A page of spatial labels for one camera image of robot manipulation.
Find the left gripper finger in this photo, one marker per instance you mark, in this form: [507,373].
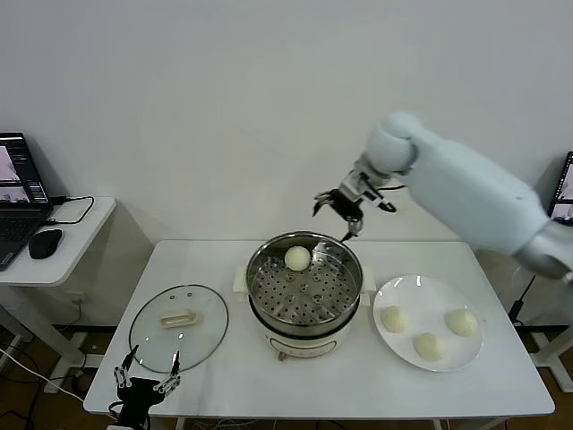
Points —
[172,376]
[122,375]

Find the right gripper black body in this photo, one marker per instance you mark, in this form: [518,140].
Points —
[348,205]

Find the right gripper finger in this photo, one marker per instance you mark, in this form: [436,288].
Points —
[324,197]
[356,226]

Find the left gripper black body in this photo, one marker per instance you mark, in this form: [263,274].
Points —
[136,396]

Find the white steamed baozi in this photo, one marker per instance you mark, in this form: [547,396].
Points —
[462,321]
[394,319]
[430,346]
[296,258]

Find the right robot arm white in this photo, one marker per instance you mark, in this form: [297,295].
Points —
[470,192]

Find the steel perforated steamer basket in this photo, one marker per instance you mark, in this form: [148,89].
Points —
[313,291]

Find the white round plate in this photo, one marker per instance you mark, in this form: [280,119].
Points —
[425,295]

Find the cream electric cooker base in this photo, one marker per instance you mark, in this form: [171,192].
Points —
[304,342]

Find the white side table rounded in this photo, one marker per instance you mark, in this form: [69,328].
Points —
[85,242]

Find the black computer mouse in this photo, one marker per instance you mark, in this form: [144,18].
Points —
[45,244]

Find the black laptop wide screen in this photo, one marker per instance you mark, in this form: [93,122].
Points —
[13,224]

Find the black laptop narrow view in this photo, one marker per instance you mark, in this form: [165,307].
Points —
[565,188]

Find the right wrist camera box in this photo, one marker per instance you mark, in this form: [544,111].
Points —
[358,183]

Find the white wall socket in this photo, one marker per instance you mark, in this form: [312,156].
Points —
[78,298]

